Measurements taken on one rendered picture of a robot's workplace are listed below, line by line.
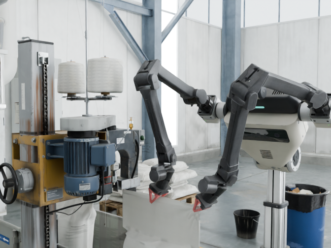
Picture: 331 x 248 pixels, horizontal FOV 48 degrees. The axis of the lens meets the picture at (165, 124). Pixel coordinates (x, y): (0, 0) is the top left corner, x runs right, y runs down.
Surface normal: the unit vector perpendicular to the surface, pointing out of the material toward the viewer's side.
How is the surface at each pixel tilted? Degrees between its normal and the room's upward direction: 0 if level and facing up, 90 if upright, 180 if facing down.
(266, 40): 90
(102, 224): 90
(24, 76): 90
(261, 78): 117
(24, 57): 90
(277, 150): 130
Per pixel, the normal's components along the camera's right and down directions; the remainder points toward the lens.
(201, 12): 0.77, 0.04
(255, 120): -0.41, -0.74
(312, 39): -0.64, 0.04
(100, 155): -0.27, 0.05
